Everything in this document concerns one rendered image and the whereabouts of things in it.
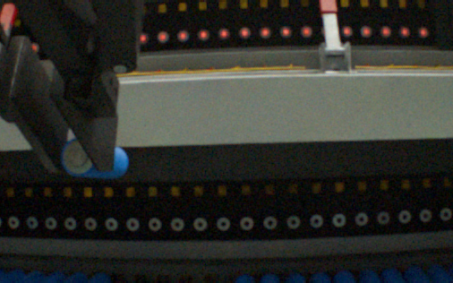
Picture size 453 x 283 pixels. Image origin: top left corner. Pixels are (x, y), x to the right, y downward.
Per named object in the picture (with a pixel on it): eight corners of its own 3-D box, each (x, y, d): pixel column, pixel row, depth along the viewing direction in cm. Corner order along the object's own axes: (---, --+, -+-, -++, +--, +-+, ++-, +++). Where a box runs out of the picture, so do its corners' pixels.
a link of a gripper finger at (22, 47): (13, 98, 22) (-4, 98, 22) (64, 174, 29) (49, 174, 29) (27, 35, 24) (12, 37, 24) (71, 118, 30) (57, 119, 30)
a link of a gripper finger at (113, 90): (62, 18, 22) (139, 10, 21) (96, 90, 26) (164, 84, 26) (55, 51, 21) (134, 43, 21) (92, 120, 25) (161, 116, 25)
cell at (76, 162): (106, 140, 35) (70, 129, 28) (133, 156, 34) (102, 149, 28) (91, 168, 34) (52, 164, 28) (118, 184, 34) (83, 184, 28)
